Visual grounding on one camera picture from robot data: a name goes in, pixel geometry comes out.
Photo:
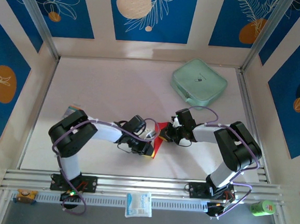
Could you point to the red square paper sheet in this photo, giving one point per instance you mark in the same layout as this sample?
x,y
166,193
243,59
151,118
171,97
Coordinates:
x,y
157,146

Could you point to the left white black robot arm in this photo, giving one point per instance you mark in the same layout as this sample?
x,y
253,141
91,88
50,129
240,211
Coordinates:
x,y
70,137

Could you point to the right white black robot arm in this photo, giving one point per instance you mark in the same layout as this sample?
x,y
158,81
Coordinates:
x,y
238,145

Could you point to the white wipes packet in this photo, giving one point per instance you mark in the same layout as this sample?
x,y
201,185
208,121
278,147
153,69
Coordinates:
x,y
138,204

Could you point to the mint green zip pouch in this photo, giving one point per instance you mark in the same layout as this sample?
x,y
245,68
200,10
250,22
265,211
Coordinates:
x,y
198,80

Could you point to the small colourful paper packet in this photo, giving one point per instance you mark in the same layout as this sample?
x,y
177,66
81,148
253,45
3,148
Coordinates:
x,y
70,109

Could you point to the yellow blue small toy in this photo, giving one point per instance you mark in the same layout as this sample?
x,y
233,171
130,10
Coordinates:
x,y
25,195

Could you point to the grey metal bracket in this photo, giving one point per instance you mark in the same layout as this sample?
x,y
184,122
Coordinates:
x,y
175,122

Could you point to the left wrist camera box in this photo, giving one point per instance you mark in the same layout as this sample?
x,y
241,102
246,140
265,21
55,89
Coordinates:
x,y
149,134

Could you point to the aluminium mounting rail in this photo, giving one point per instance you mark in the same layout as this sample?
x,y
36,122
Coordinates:
x,y
147,184

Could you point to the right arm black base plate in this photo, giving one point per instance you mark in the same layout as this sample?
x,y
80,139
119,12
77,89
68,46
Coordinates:
x,y
197,189

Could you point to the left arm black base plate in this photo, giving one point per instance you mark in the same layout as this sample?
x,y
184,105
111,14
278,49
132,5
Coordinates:
x,y
89,183

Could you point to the aluminium frame post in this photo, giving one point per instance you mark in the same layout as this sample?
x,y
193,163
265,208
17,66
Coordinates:
x,y
35,12
268,30

